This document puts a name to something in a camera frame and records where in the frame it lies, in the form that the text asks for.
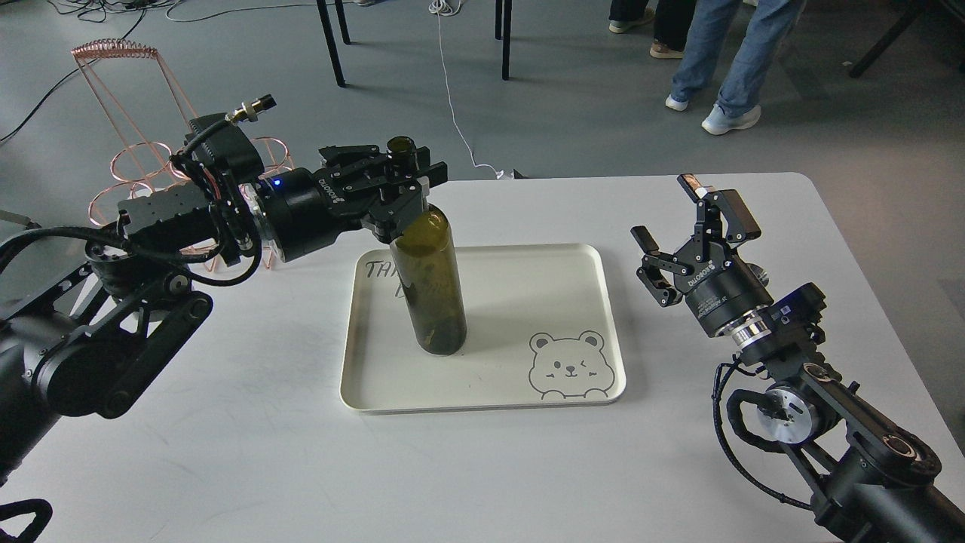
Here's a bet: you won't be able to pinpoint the person in dark trousers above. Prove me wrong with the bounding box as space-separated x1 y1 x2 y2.
608 1 697 60

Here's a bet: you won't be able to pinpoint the steel jigger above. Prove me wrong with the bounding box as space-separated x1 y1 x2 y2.
746 262 769 290

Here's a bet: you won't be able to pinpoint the black cables on floor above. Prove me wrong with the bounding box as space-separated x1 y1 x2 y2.
0 0 317 144

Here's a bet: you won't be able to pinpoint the copper wire wine rack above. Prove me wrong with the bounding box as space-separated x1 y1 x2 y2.
72 40 306 274

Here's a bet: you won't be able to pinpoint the dark green wine bottle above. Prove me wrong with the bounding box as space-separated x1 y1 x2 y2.
387 135 467 355

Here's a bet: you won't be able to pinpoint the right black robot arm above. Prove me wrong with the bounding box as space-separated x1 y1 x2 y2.
631 174 964 542

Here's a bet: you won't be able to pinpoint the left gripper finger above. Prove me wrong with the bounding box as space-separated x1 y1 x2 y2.
392 161 448 198
318 145 387 168

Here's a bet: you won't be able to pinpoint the person in blue jeans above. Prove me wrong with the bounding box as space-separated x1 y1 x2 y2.
665 0 806 137

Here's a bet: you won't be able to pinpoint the black table legs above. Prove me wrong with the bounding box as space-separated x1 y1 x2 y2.
315 0 513 88

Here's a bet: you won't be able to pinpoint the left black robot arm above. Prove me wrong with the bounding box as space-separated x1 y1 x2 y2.
1 96 448 479

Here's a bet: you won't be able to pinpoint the white cable on floor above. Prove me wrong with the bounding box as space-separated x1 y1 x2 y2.
427 0 515 180

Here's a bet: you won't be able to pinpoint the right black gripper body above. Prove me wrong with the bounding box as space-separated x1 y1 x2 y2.
637 190 776 339

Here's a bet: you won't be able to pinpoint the chair caster wheel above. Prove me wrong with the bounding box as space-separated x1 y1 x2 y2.
0 210 39 230

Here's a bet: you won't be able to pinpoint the cream bear tray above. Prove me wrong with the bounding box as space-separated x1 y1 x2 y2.
340 244 625 413

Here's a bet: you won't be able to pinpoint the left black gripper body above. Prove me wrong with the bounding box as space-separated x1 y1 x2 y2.
256 149 399 262

